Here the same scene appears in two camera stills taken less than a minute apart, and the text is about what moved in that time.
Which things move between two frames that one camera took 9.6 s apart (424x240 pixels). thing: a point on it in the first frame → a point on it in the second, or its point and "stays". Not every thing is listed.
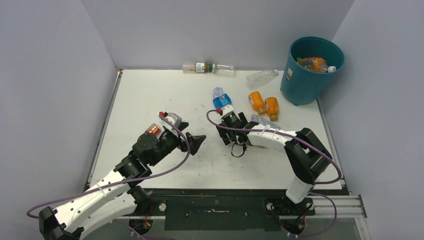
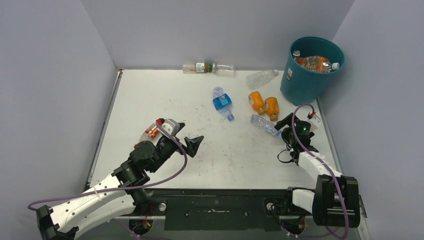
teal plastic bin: x=302 y=86 stays
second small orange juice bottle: x=272 y=108 stays
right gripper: x=226 y=137 → x=287 y=120
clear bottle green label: x=199 y=67 stays
